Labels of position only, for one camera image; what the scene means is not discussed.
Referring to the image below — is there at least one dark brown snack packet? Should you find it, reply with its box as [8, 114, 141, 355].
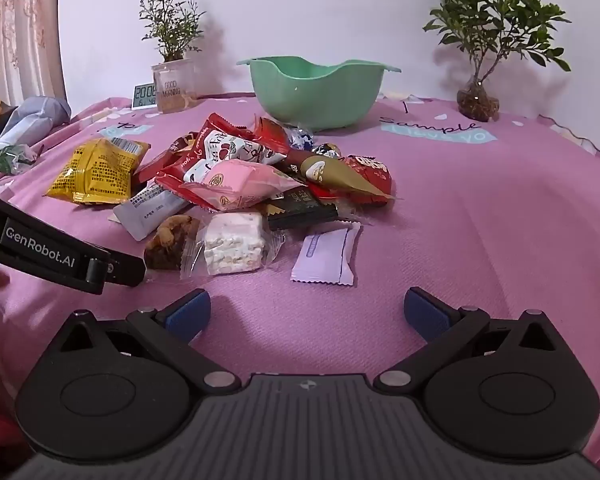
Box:
[274, 149, 322, 177]

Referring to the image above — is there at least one white digital clock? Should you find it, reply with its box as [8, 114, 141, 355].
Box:
[132, 82, 159, 111]

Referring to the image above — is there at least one pink patterned curtain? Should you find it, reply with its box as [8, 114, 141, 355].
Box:
[0, 0, 64, 107]

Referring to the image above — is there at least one lavender white sachet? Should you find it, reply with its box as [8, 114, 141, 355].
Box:
[290, 221, 362, 287]

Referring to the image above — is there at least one gold cone-shaped wrapper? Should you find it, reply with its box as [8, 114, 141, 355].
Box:
[299, 155, 397, 201]

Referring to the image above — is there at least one red packet with white letters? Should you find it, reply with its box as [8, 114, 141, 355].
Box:
[310, 154, 394, 207]

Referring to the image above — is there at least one black chocolate packet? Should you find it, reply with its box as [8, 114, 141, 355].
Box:
[264, 187, 340, 232]

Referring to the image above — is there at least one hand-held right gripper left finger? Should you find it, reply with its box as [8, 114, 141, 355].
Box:
[44, 288, 241, 394]

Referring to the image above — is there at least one white grey sachet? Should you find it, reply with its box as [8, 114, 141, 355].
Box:
[112, 182, 192, 242]

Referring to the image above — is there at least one plain red snack packet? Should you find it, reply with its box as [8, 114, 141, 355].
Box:
[252, 116, 294, 156]

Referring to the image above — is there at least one blue grey cloth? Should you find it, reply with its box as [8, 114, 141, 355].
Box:
[0, 95, 73, 154]

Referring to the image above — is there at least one red white cherry-print packet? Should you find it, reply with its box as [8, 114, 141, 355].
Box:
[154, 112, 292, 211]

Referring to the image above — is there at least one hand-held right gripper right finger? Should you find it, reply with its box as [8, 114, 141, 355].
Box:
[375, 286, 574, 394]

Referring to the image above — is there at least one pink printed tablecloth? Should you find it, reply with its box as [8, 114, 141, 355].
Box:
[0, 92, 600, 480]

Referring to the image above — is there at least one blue silver foil candy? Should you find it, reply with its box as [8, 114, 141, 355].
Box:
[284, 125, 315, 151]

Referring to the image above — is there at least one dark red teapot-print sachet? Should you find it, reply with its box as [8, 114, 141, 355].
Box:
[132, 132, 201, 187]

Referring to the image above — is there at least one white nougat in clear wrapper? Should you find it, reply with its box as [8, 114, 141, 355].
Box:
[180, 211, 286, 281]

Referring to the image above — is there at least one pink snack packet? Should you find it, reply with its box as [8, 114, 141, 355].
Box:
[180, 160, 304, 211]

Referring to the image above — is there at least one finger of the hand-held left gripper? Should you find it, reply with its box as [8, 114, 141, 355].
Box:
[105, 252, 147, 289]

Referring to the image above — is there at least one left potted plant glass jar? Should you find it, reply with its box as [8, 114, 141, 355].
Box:
[139, 0, 207, 114]

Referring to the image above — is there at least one green crumpled wrapper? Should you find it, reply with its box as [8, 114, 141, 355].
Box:
[0, 144, 34, 174]

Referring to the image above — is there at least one yellow snack packet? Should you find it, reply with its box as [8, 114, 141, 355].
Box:
[46, 137, 151, 206]

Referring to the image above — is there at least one leafy plant in glass vase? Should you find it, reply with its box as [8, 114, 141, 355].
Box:
[422, 0, 573, 122]

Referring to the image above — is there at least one brown pastry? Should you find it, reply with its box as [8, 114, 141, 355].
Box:
[143, 214, 201, 271]

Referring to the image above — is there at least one green plastic bowl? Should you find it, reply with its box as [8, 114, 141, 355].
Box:
[236, 56, 402, 132]

